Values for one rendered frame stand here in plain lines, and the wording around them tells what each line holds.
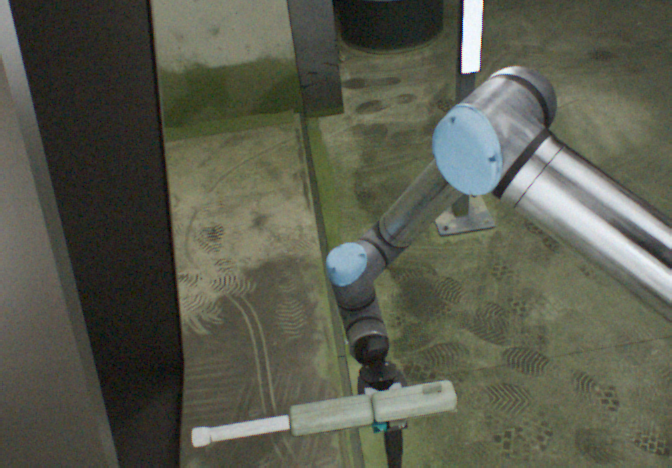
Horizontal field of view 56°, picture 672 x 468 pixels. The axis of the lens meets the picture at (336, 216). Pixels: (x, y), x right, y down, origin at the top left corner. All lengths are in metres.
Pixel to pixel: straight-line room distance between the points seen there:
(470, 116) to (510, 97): 0.07
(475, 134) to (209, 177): 1.88
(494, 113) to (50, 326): 0.63
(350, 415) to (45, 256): 0.88
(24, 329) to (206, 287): 1.75
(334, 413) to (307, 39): 1.85
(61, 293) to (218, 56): 2.39
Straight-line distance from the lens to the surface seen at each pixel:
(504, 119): 0.87
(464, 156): 0.87
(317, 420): 1.19
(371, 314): 1.40
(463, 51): 1.91
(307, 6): 2.67
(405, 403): 1.19
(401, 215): 1.29
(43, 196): 0.36
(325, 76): 2.82
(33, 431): 0.52
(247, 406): 1.85
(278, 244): 2.24
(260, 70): 2.78
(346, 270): 1.32
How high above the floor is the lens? 1.58
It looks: 42 degrees down
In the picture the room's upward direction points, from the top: 8 degrees counter-clockwise
